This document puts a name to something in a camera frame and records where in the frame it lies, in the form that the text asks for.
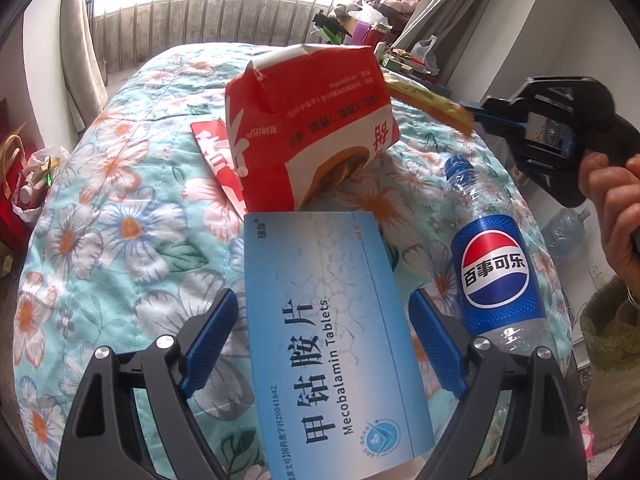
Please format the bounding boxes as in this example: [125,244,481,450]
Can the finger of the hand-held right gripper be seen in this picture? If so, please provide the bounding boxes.
[462,76,602,112]
[472,113,532,135]

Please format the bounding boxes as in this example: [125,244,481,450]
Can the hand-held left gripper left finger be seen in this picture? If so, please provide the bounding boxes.
[57,287,239,480]

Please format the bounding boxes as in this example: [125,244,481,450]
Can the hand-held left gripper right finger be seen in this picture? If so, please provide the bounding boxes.
[407,289,589,480]

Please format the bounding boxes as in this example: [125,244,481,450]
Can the yellow snack wrapper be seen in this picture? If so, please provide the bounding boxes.
[382,72,476,136]

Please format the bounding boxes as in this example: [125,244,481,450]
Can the light blue medicine box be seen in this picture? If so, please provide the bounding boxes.
[243,211,437,480]

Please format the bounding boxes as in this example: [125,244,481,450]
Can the person's right forearm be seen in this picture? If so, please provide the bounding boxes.
[579,279,640,462]

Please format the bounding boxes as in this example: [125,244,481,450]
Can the person's right hand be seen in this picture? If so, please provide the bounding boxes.
[577,150,640,307]

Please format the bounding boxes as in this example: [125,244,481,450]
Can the white plastic bag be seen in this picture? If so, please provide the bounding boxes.
[12,144,71,224]
[409,34,441,74]

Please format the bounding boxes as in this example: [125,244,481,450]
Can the plastic bottle with blue label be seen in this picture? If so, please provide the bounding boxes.
[443,154,551,359]

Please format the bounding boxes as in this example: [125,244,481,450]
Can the large clear water jug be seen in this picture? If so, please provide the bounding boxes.
[542,207,594,261]

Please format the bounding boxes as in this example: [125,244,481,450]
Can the grey curtain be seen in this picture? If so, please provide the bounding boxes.
[389,0,507,69]

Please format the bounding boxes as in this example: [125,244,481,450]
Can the pile of clothes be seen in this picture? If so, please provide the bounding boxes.
[349,0,417,17]

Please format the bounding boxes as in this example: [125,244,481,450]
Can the floral turquoise blanket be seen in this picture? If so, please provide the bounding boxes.
[12,42,574,480]

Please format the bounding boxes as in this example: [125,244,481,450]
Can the red flat packet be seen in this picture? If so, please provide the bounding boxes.
[189,118,249,214]

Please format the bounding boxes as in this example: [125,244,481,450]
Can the red and white carton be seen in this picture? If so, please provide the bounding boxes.
[224,43,401,214]

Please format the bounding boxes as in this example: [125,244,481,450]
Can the red gift bag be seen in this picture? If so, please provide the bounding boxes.
[0,99,36,257]

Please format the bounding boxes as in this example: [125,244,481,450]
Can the beige curtain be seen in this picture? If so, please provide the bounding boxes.
[59,0,109,134]

